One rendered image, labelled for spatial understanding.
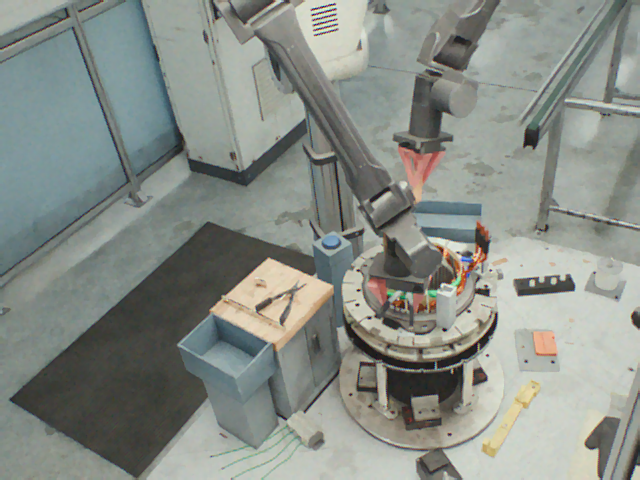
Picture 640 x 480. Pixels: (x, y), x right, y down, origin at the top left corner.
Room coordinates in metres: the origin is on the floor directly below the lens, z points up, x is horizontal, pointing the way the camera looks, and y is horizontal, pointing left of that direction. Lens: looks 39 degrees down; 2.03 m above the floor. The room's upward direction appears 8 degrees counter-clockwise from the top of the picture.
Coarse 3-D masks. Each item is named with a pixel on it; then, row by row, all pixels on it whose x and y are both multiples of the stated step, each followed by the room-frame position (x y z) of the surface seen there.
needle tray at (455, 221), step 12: (420, 204) 1.30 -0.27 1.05; (432, 204) 1.29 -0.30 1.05; (444, 204) 1.28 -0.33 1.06; (456, 204) 1.27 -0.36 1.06; (468, 204) 1.26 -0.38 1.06; (480, 204) 1.25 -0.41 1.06; (420, 216) 1.28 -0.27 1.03; (432, 216) 1.28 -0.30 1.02; (444, 216) 1.27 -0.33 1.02; (456, 216) 1.26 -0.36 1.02; (468, 216) 1.26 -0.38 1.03; (480, 216) 1.25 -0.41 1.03; (420, 228) 1.19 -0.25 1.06; (432, 228) 1.19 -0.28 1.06; (444, 228) 1.18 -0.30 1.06; (456, 228) 1.17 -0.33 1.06; (468, 228) 1.16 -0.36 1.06; (456, 240) 1.17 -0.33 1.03; (468, 240) 1.16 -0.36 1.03
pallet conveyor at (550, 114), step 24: (624, 0) 3.13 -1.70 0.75; (600, 24) 2.87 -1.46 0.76; (624, 24) 3.29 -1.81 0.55; (552, 72) 2.40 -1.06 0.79; (576, 72) 2.45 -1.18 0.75; (552, 96) 2.26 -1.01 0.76; (624, 96) 3.26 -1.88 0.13; (552, 120) 2.21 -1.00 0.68; (528, 144) 2.05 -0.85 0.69; (552, 144) 2.36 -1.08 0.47; (552, 168) 2.34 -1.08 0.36; (552, 192) 2.35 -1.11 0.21; (576, 216) 2.26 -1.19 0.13; (600, 216) 2.21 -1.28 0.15
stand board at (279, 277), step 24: (264, 264) 1.14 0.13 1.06; (240, 288) 1.07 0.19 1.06; (264, 288) 1.06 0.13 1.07; (288, 288) 1.05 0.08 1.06; (312, 288) 1.04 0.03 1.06; (216, 312) 1.00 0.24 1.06; (240, 312) 0.99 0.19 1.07; (264, 312) 0.98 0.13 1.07; (312, 312) 0.98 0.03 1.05; (264, 336) 0.91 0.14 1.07; (288, 336) 0.92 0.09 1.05
